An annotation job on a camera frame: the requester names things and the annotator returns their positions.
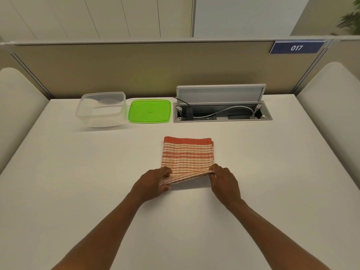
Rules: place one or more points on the person's right hand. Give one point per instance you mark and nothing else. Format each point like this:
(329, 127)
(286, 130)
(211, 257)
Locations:
(225, 184)

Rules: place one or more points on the person's left hand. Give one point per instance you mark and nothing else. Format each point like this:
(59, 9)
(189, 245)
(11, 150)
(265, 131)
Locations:
(150, 184)

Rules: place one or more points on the person's left thumb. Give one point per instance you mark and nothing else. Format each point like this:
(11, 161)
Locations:
(166, 170)

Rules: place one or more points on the person's right thumb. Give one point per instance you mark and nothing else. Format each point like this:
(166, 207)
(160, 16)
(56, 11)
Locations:
(216, 168)

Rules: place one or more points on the orange striped cloth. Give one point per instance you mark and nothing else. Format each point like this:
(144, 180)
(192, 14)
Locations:
(187, 158)

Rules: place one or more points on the person's right forearm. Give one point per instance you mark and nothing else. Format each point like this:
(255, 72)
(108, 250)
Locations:
(272, 233)

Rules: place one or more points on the person's left forearm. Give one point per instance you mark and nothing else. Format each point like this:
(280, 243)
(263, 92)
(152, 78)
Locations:
(98, 230)

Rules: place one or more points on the black power adapter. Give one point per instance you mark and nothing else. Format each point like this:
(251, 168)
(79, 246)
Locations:
(189, 113)

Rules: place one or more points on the green plastic lid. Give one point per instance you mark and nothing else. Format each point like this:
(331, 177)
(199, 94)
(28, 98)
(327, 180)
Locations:
(150, 111)

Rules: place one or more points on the clear plastic container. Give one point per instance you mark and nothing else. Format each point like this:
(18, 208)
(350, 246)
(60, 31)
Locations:
(101, 109)

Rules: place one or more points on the beige desk partition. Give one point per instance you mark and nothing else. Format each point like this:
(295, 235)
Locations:
(157, 68)

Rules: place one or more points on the blue number sign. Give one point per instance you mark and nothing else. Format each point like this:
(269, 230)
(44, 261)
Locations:
(296, 47)

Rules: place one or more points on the green plant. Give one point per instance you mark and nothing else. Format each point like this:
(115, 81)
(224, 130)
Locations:
(350, 21)

